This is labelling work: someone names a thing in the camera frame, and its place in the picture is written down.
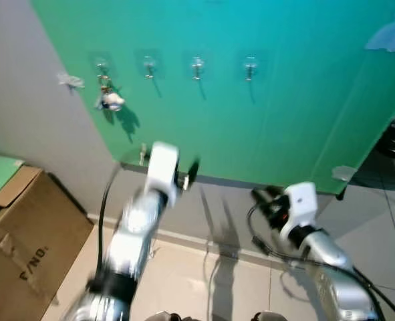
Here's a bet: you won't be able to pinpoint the brown cardboard box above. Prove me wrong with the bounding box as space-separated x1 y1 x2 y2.
0 165 95 321

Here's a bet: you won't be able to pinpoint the keys with white plush charm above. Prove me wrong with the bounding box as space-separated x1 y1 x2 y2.
94 74 126 112

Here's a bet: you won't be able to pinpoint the green wall board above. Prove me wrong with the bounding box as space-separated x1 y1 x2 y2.
30 0 395 196

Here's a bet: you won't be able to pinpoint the robot right leg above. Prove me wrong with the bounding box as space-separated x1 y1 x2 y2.
251 310 288 321

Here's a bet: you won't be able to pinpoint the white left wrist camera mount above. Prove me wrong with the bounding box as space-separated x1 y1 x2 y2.
145 142 180 208

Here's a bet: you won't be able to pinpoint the clear adhesive metal hook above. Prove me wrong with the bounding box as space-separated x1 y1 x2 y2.
185 50 211 82
90 52 116 84
237 50 265 82
136 48 163 81

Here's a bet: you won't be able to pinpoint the clear tape piece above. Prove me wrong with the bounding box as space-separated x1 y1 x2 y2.
57 72 86 90
331 165 358 183
136 144 151 167

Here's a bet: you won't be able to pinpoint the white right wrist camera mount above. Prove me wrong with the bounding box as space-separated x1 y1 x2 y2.
281 182 318 240

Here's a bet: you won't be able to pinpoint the pale blue tape patch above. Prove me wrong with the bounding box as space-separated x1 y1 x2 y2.
365 13 395 53

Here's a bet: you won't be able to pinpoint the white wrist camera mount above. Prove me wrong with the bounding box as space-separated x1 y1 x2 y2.
145 142 180 208
281 182 318 240

